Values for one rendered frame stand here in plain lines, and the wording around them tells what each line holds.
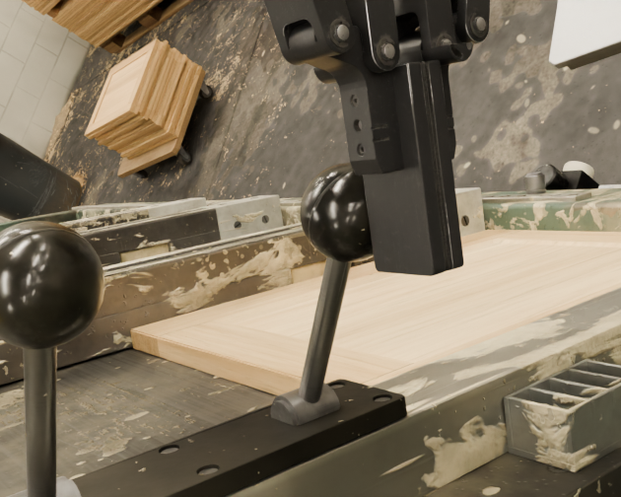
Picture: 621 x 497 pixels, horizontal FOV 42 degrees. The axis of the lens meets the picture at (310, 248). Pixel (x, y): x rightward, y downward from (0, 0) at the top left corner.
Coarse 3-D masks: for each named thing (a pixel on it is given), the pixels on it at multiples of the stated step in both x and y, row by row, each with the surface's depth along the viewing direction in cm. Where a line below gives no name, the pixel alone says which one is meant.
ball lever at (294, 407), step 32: (320, 192) 29; (352, 192) 29; (320, 224) 29; (352, 224) 29; (352, 256) 30; (320, 288) 33; (320, 320) 33; (320, 352) 34; (320, 384) 35; (288, 416) 35; (320, 416) 35
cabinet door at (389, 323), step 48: (480, 240) 94; (528, 240) 89; (576, 240) 85; (288, 288) 82; (384, 288) 76; (432, 288) 73; (480, 288) 71; (528, 288) 68; (576, 288) 66; (144, 336) 71; (192, 336) 67; (240, 336) 65; (288, 336) 62; (336, 336) 62; (384, 336) 60; (432, 336) 58; (480, 336) 56; (288, 384) 53
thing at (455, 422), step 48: (528, 336) 46; (576, 336) 45; (384, 384) 41; (432, 384) 40; (480, 384) 39; (528, 384) 41; (384, 432) 36; (432, 432) 37; (480, 432) 39; (288, 480) 33; (336, 480) 34; (384, 480) 36; (432, 480) 38
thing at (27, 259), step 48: (0, 240) 23; (48, 240) 23; (0, 288) 22; (48, 288) 22; (96, 288) 23; (0, 336) 23; (48, 336) 23; (48, 384) 25; (48, 432) 27; (48, 480) 28
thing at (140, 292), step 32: (480, 192) 100; (480, 224) 100; (160, 256) 79; (192, 256) 77; (224, 256) 79; (256, 256) 81; (288, 256) 84; (320, 256) 86; (128, 288) 73; (160, 288) 75; (192, 288) 77; (224, 288) 79; (256, 288) 81; (96, 320) 72; (128, 320) 73; (0, 352) 67; (64, 352) 70; (96, 352) 72; (0, 384) 67
